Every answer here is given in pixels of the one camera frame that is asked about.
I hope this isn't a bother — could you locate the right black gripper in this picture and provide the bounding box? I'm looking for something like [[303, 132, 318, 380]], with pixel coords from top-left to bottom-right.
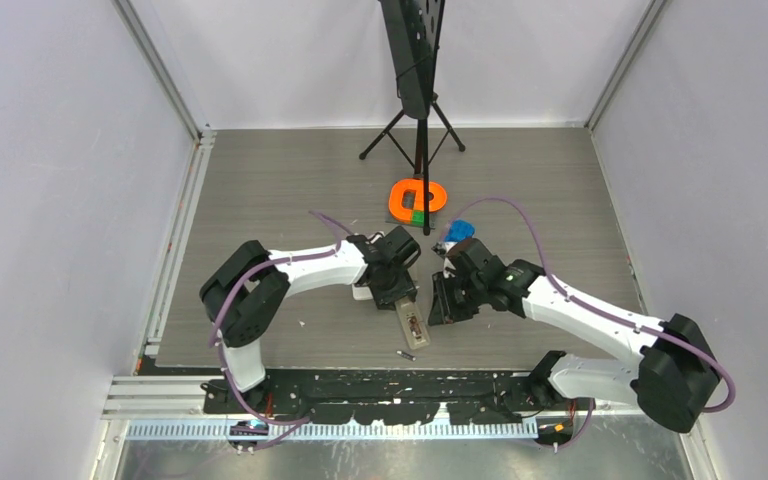
[[429, 271, 487, 328]]

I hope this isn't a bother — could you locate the black battery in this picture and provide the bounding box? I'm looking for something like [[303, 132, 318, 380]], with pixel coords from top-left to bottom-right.
[[396, 350, 416, 362], [408, 317, 422, 338]]

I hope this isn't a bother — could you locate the beige remote control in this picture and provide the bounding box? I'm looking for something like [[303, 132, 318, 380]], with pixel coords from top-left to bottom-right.
[[395, 297, 431, 350]]

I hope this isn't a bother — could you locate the white air conditioner remote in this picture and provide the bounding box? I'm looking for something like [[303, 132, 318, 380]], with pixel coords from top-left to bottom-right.
[[351, 285, 373, 301]]

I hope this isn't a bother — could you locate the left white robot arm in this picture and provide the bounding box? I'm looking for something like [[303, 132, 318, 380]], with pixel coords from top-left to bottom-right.
[[199, 226, 421, 414]]

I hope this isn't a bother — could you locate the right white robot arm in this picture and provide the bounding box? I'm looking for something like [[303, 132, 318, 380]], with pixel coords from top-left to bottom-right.
[[428, 238, 723, 433]]

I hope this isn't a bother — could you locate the orange and green block toy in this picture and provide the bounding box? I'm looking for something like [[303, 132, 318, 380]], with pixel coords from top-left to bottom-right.
[[387, 178, 448, 226]]

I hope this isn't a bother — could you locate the blue toy car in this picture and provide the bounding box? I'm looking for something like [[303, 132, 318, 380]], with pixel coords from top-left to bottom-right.
[[443, 219, 476, 243]]

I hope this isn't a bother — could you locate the black tripod stand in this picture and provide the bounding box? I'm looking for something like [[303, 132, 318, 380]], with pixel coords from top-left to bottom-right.
[[358, 0, 466, 236]]

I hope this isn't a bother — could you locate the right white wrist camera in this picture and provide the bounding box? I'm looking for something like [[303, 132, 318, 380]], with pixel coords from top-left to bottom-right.
[[432, 242, 456, 258]]

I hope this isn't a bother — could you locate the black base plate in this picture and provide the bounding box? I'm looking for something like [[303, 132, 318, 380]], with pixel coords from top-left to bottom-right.
[[205, 368, 597, 427]]

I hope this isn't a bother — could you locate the slotted cable duct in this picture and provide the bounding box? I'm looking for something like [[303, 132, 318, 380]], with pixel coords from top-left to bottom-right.
[[125, 418, 539, 441]]

